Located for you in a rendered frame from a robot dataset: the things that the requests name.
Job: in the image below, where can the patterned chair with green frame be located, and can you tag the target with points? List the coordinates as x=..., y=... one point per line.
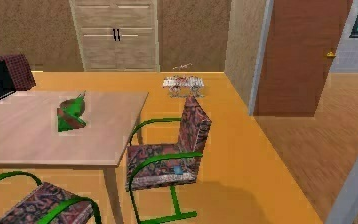
x=47, y=203
x=183, y=140

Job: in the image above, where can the beige wooden cupboard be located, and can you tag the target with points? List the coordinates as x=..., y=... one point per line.
x=117, y=36

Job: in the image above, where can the gold door knob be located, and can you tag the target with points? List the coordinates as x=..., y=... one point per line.
x=330, y=54

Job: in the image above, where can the brown room door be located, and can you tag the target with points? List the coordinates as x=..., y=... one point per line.
x=297, y=56

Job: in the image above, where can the dark red checked chair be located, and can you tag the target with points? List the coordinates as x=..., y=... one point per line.
x=20, y=71

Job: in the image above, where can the green and brown plant object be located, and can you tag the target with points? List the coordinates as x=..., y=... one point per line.
x=70, y=113

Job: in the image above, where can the pale wooden table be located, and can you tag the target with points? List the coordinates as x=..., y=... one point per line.
x=37, y=133

